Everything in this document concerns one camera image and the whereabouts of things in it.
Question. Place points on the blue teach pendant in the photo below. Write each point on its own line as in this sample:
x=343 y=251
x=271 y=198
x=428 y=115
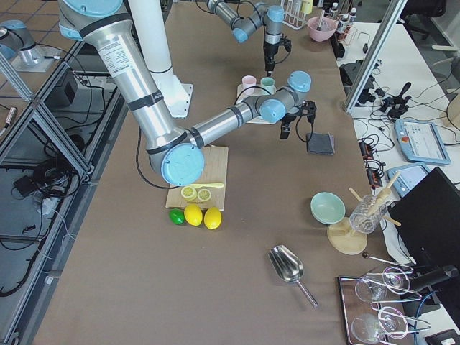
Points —
x=410 y=175
x=420 y=142

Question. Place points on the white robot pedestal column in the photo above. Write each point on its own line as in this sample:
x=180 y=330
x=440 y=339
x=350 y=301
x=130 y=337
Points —
x=150 y=28

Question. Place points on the pink cup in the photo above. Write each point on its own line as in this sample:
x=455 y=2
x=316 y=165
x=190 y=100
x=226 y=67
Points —
x=248 y=83

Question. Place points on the yellow cup on rack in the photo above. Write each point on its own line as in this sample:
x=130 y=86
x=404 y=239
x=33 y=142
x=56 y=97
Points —
x=307 y=6

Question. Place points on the clear textured glass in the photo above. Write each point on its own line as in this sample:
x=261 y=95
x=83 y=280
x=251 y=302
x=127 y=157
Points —
x=368 y=214

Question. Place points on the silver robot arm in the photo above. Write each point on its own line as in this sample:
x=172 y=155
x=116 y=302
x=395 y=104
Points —
x=268 y=17
x=131 y=41

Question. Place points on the yellow lemon left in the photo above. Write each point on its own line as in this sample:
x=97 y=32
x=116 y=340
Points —
x=193 y=214

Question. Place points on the lemon half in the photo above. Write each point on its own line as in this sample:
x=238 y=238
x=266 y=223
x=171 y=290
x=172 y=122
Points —
x=204 y=195
x=189 y=193

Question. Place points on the pink mixing bowl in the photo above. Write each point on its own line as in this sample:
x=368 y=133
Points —
x=328 y=28

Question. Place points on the wine glass rack tray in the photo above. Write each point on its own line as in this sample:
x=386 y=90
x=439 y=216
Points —
x=372 y=306

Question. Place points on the light green cup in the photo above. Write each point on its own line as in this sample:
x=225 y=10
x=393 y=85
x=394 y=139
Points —
x=268 y=84

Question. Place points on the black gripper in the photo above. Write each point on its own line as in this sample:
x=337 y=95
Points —
x=269 y=52
x=289 y=120

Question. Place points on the yellow lemon right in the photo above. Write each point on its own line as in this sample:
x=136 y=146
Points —
x=212 y=218

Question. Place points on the green lime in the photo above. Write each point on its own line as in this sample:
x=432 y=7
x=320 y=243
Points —
x=177 y=216

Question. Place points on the lemon half right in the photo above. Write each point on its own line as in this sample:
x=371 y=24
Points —
x=204 y=195

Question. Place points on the light green bowl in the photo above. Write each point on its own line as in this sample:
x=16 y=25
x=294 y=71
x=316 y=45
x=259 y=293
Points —
x=327 y=208

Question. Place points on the metal scoop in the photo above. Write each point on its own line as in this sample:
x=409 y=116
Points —
x=290 y=269

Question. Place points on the lemon half left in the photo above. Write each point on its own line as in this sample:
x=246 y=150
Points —
x=189 y=193

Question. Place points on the white wire cup rack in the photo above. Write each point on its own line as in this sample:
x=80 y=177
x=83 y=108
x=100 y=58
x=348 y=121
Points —
x=293 y=17

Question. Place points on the black laptop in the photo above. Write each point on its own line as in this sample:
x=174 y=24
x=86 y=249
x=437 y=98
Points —
x=429 y=217

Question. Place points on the grey folded cloth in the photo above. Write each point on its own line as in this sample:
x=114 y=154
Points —
x=320 y=144

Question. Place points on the yellow lemon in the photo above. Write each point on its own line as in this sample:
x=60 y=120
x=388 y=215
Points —
x=212 y=218
x=193 y=214

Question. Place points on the yellow plastic knife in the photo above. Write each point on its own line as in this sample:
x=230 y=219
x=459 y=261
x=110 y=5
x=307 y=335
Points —
x=207 y=185

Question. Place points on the wooden cutting board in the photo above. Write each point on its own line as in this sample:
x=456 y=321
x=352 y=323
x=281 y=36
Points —
x=215 y=171

